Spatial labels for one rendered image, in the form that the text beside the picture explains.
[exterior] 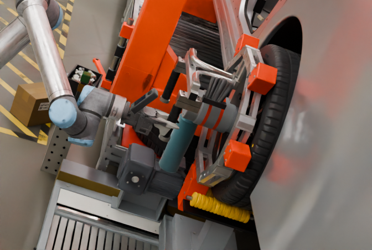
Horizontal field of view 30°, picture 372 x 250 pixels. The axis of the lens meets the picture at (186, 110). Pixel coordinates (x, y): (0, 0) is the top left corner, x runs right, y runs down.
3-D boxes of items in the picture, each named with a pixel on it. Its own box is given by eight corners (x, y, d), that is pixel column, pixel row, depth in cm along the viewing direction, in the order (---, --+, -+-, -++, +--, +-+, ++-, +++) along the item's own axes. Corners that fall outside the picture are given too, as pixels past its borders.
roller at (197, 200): (251, 228, 282) (257, 217, 279) (184, 206, 276) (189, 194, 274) (249, 219, 287) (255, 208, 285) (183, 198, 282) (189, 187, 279)
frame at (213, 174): (213, 211, 263) (273, 88, 242) (197, 205, 262) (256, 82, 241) (206, 142, 312) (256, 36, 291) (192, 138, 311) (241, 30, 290)
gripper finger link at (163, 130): (174, 138, 258) (151, 129, 258) (180, 125, 256) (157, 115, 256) (172, 142, 255) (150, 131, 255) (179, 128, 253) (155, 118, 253)
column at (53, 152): (59, 176, 351) (85, 105, 334) (40, 170, 349) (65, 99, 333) (61, 166, 360) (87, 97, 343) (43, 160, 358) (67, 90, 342)
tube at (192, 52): (234, 85, 272) (245, 62, 268) (189, 69, 268) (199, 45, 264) (231, 68, 288) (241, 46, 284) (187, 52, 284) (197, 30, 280)
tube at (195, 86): (239, 107, 254) (251, 82, 250) (190, 89, 251) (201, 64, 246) (235, 87, 270) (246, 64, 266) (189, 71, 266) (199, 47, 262)
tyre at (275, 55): (352, 87, 242) (306, 47, 305) (292, 64, 238) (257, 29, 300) (278, 247, 258) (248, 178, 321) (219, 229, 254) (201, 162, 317)
